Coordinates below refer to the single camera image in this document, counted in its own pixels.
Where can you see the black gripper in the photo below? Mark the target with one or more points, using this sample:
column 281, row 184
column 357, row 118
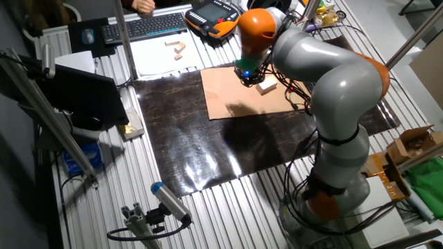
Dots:
column 247, row 75

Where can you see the dark red sleeved forearm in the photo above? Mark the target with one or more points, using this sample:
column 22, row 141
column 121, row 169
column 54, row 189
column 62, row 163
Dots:
column 126, row 2

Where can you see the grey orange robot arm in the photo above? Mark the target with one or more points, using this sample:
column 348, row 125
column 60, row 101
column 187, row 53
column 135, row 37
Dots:
column 339, row 86

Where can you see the medium wooden block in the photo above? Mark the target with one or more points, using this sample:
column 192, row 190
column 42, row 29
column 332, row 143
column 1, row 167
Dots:
column 180, row 47

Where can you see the person's hand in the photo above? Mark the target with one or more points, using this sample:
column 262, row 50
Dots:
column 143, row 5

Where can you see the brown cardboard sheet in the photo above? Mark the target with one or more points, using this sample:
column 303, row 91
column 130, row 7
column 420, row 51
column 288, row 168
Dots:
column 221, row 90

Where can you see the small wooden cube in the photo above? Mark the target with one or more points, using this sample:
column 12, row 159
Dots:
column 178, row 57

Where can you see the orange black teach pendant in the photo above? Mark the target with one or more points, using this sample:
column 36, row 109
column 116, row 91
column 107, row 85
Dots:
column 211, row 15

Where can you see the flat wooden plank piece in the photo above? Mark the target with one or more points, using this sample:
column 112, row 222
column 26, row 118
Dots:
column 172, row 43

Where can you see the dark marble pattern mat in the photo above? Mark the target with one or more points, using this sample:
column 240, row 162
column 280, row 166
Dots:
column 180, row 138

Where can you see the white paper stack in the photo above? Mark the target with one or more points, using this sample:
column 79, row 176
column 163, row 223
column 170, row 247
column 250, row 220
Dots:
column 159, row 64

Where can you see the yellow gold packaged items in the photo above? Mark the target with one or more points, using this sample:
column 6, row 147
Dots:
column 325, row 15

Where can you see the black keyboard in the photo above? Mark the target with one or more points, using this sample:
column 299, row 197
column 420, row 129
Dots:
column 145, row 27

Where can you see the clear box gold content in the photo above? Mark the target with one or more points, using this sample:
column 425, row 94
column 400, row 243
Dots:
column 131, row 126

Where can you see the brown taped cardboard box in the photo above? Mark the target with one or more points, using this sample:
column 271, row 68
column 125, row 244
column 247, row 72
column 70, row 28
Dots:
column 380, row 169

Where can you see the black monitor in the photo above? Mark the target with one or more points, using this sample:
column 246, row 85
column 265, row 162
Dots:
column 86, row 93

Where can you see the grey computer mouse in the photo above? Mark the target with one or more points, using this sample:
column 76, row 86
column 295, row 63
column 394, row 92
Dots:
column 88, row 36

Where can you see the open brown cardboard box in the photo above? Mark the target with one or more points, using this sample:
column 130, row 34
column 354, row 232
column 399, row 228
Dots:
column 412, row 141

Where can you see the white sheet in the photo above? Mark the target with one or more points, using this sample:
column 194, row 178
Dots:
column 76, row 61

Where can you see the black mouse pad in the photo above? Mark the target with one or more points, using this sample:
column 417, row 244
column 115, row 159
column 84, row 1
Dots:
column 76, row 45

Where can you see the brown cardboard panel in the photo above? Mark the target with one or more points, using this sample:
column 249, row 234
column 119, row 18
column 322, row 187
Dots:
column 429, row 76

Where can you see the black chair base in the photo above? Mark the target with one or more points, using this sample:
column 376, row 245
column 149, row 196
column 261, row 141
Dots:
column 415, row 6

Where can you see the blue tissue pack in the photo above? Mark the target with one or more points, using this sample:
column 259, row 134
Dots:
column 83, row 157

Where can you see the short aluminium profile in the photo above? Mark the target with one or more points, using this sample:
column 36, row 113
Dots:
column 138, row 228

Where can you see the thin aluminium strut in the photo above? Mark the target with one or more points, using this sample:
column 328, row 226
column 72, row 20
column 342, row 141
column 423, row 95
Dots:
column 420, row 157

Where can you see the white flat box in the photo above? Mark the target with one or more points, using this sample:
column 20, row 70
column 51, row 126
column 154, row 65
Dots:
column 384, row 221

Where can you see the long aluminium strut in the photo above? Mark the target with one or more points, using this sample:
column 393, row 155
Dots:
column 45, row 110

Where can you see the green cloth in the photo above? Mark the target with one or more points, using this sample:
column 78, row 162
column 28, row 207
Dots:
column 427, row 186

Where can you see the white paper roll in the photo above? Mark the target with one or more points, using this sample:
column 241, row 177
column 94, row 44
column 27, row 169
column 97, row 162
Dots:
column 420, row 207

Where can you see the green gripper mount adapter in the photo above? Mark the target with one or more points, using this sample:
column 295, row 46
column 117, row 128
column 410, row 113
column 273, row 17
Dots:
column 247, row 64

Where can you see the upright aluminium profile post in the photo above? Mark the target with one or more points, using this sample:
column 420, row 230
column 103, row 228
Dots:
column 309, row 10
column 125, row 38

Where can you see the silver camera blue cap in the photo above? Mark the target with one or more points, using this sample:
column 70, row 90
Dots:
column 169, row 200

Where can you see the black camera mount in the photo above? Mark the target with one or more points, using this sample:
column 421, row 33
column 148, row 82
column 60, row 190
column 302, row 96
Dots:
column 155, row 218

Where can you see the slanted aluminium post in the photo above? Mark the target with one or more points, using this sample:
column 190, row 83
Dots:
column 413, row 38

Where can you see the silver cylindrical camera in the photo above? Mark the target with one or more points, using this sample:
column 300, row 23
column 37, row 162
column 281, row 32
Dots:
column 48, row 60

